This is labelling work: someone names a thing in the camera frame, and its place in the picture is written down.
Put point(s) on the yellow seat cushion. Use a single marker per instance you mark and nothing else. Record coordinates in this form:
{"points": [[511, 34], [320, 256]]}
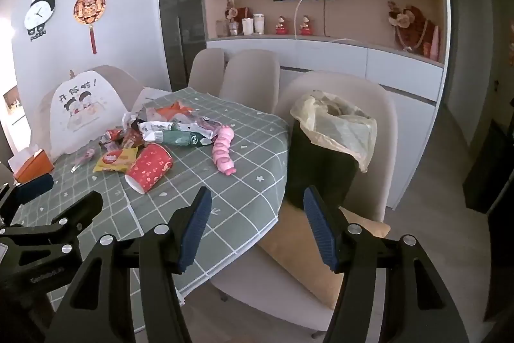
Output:
{"points": [[289, 250]]}

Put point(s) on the white green packet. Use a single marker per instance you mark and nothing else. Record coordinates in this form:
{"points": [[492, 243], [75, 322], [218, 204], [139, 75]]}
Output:
{"points": [[154, 128]]}

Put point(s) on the orange wrapper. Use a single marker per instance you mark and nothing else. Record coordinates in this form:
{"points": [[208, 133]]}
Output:
{"points": [[172, 110]]}

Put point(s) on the small wall picture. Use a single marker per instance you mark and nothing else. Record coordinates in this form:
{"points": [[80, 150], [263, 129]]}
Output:
{"points": [[12, 98]]}

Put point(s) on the wooden shelf cabinet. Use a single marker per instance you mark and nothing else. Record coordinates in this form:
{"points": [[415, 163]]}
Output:
{"points": [[353, 17]]}

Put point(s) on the pink wrapper strip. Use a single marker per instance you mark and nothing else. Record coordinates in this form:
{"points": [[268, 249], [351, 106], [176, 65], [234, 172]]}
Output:
{"points": [[87, 155]]}

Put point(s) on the red foil snack packet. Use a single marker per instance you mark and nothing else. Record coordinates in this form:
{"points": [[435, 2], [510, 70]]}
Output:
{"points": [[113, 136]]}

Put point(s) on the pink chip packet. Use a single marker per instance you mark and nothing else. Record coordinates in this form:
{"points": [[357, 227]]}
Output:
{"points": [[204, 126]]}

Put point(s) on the white cup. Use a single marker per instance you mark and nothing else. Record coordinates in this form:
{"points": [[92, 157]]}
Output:
{"points": [[247, 25], [258, 23]]}

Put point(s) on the orange tissue box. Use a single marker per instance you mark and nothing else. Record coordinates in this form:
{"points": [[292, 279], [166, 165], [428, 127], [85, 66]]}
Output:
{"points": [[34, 166]]}

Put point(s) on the panda wall clock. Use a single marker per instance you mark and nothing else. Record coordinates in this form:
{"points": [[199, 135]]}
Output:
{"points": [[40, 11]]}

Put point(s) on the yellow snack packet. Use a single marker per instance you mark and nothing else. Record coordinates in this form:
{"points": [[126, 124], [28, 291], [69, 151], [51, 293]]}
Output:
{"points": [[114, 160]]}

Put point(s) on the dark glass cabinet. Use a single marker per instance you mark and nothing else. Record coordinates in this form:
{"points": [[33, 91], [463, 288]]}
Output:
{"points": [[180, 5]]}

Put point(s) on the green foil wrapper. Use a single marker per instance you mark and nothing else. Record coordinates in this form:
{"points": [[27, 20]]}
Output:
{"points": [[180, 138]]}

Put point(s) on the green checked tablecloth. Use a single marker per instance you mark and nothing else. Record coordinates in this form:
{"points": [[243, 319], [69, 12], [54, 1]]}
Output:
{"points": [[241, 182]]}

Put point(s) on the white Santa bag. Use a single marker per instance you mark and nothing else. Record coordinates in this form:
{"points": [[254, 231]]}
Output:
{"points": [[84, 126]]}

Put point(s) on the pink box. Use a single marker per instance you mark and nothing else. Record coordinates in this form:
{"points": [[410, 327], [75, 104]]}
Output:
{"points": [[435, 41]]}

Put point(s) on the small red gift bag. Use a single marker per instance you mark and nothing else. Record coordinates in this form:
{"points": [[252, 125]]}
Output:
{"points": [[239, 11]]}

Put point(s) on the red seated figurine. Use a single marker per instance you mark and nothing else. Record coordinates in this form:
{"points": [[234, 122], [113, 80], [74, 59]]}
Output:
{"points": [[281, 25], [305, 25]]}

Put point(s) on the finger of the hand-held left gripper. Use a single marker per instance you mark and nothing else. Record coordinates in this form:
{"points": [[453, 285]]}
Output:
{"points": [[84, 208], [36, 186]]}

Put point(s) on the crumpled white wrapper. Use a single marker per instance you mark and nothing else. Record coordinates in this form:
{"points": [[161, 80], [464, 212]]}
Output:
{"points": [[134, 118]]}

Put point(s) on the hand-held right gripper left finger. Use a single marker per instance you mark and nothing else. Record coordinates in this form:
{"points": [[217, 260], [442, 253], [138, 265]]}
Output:
{"points": [[196, 230]]}

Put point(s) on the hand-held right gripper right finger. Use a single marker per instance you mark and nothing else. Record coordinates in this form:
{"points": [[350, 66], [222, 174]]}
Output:
{"points": [[319, 230]]}

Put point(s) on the clear glass jar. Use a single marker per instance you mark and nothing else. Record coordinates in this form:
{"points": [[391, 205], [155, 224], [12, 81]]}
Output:
{"points": [[233, 28], [221, 28]]}

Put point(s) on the small red packet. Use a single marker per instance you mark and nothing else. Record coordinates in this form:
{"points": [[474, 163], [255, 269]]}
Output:
{"points": [[132, 139]]}

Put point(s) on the red tasselled wall ornament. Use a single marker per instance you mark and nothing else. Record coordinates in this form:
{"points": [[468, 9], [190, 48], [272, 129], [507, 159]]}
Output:
{"points": [[89, 9]]}

